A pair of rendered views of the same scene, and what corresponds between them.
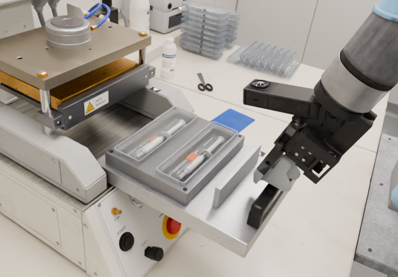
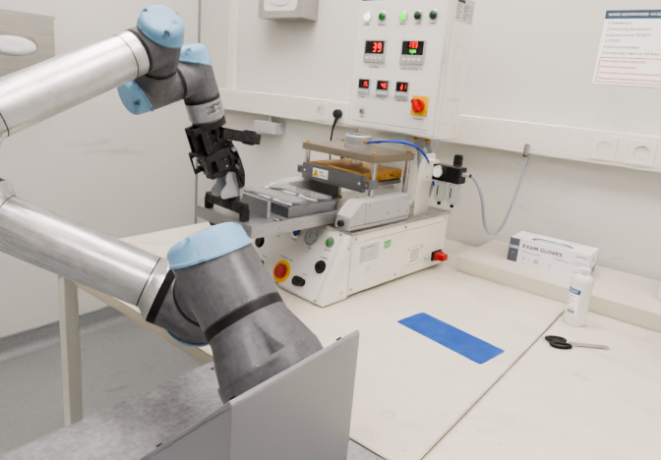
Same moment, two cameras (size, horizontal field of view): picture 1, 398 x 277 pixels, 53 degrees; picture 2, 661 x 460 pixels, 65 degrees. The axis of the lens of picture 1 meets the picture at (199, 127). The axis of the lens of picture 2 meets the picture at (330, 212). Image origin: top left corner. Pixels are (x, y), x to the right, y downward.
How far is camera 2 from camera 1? 156 cm
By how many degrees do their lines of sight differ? 94
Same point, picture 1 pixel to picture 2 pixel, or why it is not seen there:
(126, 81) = (341, 175)
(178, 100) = (350, 205)
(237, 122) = (466, 348)
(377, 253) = (206, 373)
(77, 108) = (309, 167)
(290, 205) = not seen: hidden behind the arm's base
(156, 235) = (270, 261)
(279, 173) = (219, 182)
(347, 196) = not seen: hidden behind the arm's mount
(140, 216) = (273, 240)
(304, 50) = not seen: outside the picture
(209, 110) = (489, 335)
